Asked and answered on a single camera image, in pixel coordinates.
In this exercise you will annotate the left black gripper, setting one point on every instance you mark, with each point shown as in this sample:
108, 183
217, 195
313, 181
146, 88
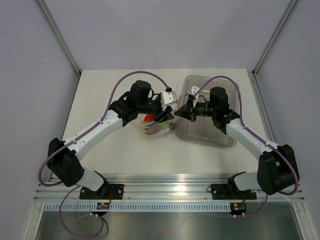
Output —
166, 114

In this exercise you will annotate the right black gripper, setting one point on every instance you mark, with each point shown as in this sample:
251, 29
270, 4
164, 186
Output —
187, 111

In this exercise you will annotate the purple toy eggplant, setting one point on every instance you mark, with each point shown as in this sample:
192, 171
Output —
152, 130

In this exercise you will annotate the clear zip top bag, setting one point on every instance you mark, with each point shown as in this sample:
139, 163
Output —
147, 125

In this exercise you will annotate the green toy fruit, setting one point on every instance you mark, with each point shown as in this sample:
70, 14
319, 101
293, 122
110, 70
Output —
164, 125

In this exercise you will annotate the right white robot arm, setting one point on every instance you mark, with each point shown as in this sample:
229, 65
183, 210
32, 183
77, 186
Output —
277, 170

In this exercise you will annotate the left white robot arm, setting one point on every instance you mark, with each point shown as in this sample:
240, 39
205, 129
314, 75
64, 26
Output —
64, 156

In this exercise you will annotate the clear grey plastic bin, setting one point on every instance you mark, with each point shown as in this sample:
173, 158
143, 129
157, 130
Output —
203, 131

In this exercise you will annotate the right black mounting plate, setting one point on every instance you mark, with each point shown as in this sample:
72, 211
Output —
224, 191

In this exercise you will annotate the black mounting plate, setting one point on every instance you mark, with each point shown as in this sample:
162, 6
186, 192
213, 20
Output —
224, 191
110, 191

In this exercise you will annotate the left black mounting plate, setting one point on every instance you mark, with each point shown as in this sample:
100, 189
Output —
110, 191

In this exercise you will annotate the right small circuit board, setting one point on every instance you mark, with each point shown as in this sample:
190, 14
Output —
238, 208

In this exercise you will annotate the small circuit board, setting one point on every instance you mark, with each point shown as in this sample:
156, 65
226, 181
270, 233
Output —
103, 206
238, 208

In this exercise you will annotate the left small circuit board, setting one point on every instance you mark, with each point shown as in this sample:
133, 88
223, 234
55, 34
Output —
103, 206

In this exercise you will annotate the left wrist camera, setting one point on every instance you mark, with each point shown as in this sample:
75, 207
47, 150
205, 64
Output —
168, 99

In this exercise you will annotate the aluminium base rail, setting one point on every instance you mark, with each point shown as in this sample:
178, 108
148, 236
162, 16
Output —
160, 188

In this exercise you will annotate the white slotted cable duct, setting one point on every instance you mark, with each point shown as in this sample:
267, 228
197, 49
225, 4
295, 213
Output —
211, 207

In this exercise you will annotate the right aluminium frame post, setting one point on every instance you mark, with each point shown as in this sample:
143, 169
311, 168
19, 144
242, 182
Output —
275, 35

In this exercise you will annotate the aluminium frame post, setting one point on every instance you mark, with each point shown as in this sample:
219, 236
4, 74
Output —
45, 11
275, 35

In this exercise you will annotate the left aluminium frame post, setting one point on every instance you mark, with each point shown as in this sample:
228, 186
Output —
45, 11

